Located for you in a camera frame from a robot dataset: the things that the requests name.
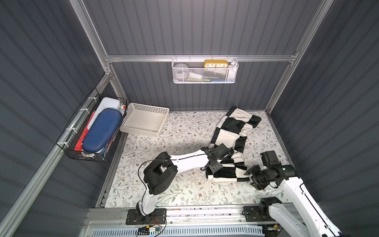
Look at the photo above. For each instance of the white mesh hanging basket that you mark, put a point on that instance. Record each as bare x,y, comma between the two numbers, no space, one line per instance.
200,75

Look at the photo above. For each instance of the black white checkered pillowcase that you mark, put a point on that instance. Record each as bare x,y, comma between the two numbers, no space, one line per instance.
231,132

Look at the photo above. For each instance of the white ventilated front panel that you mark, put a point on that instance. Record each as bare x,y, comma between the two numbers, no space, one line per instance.
184,231

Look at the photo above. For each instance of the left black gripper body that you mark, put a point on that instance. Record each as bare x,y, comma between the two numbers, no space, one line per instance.
214,165

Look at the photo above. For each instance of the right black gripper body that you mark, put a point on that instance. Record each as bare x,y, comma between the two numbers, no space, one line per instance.
256,177

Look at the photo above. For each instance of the red flat folder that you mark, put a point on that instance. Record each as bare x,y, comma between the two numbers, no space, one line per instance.
78,146

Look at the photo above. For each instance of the white tape roll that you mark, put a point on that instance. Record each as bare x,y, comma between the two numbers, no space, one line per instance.
180,71

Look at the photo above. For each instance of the white perforated plastic basket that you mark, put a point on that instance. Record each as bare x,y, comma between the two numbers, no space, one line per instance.
146,120

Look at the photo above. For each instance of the yellow clock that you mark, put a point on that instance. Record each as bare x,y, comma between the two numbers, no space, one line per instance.
212,63

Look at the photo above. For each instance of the black wire wall basket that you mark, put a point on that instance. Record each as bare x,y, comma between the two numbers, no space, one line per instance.
75,128

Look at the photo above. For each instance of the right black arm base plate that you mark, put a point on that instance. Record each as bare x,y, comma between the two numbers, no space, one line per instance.
256,214

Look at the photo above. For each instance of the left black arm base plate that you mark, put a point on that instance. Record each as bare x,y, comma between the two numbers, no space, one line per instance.
135,217

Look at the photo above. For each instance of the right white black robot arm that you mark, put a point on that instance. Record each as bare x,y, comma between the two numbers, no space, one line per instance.
314,223

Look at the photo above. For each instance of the blue oval zip case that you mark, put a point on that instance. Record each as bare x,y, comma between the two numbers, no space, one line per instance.
102,130

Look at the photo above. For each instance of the small electronics board with wires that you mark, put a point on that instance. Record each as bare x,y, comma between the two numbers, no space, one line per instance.
149,229

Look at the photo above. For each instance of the floral patterned table mat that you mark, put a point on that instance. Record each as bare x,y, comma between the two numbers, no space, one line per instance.
185,133

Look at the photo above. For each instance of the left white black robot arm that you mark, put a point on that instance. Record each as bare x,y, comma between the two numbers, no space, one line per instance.
161,171

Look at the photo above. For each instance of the white flat plastic box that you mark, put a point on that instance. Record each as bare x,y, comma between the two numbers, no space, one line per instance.
105,103

